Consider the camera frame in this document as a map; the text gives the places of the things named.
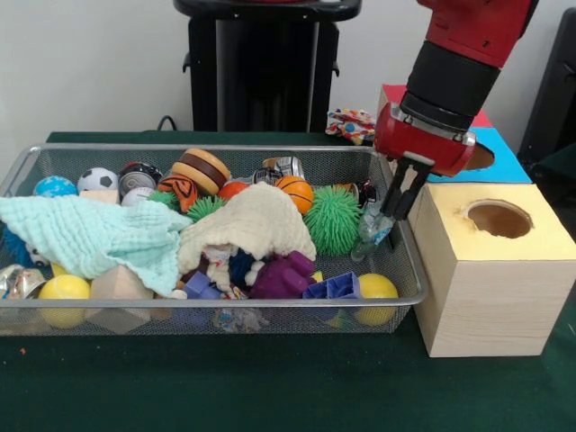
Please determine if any wooden box with three holes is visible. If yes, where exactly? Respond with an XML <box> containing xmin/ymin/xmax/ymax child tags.
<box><xmin>376</xmin><ymin>84</ymin><xmax>576</xmax><ymax>359</ymax></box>

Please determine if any mint green cloth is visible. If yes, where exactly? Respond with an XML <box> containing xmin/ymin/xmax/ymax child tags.
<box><xmin>0</xmin><ymin>193</ymin><xmax>193</xmax><ymax>297</ymax></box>

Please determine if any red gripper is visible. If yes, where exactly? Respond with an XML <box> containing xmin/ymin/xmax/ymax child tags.
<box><xmin>373</xmin><ymin>102</ymin><xmax>477</xmax><ymax>221</ymax></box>

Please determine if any metal wire mesh bin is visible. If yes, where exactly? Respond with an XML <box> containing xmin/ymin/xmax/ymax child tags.
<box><xmin>0</xmin><ymin>142</ymin><xmax>428</xmax><ymax>338</ymax></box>

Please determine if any black upright panel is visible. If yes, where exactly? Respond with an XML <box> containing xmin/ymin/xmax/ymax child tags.
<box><xmin>516</xmin><ymin>7</ymin><xmax>576</xmax><ymax>181</ymax></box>

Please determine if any toy burger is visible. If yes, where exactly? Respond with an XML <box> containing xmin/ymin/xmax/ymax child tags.
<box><xmin>170</xmin><ymin>148</ymin><xmax>231</xmax><ymax>196</ymax></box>

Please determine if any yellow ball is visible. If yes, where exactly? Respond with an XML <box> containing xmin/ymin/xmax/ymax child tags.
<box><xmin>37</xmin><ymin>274</ymin><xmax>91</xmax><ymax>329</ymax></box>
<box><xmin>355</xmin><ymin>273</ymin><xmax>400</xmax><ymax>326</ymax></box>

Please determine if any black and white football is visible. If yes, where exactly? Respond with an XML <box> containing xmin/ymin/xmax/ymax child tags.
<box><xmin>76</xmin><ymin>166</ymin><xmax>119</xmax><ymax>194</ymax></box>

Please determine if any purple rubber toy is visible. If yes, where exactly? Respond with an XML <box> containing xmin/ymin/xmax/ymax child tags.
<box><xmin>249</xmin><ymin>250</ymin><xmax>316</xmax><ymax>299</ymax></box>

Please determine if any cream white cloth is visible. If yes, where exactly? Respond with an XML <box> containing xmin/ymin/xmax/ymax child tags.
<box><xmin>177</xmin><ymin>182</ymin><xmax>318</xmax><ymax>289</ymax></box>

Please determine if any crushed bottle with blue label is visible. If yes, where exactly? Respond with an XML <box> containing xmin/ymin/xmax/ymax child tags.
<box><xmin>351</xmin><ymin>204</ymin><xmax>395</xmax><ymax>262</ymax></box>

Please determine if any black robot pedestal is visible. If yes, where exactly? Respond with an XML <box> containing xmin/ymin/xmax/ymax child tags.
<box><xmin>173</xmin><ymin>0</ymin><xmax>364</xmax><ymax>132</ymax></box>

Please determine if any blue globe ball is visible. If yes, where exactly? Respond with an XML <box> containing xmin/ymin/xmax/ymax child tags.
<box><xmin>32</xmin><ymin>175</ymin><xmax>78</xmax><ymax>198</ymax></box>

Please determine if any large green spiky ball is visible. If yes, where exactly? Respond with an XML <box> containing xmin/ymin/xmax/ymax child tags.
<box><xmin>303</xmin><ymin>186</ymin><xmax>364</xmax><ymax>257</ymax></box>

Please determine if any dark green tablecloth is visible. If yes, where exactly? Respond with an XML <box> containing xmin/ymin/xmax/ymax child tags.
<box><xmin>0</xmin><ymin>130</ymin><xmax>576</xmax><ymax>432</ymax></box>

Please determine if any colourful packet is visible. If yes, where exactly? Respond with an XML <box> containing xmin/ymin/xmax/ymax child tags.
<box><xmin>326</xmin><ymin>107</ymin><xmax>377</xmax><ymax>146</ymax></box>

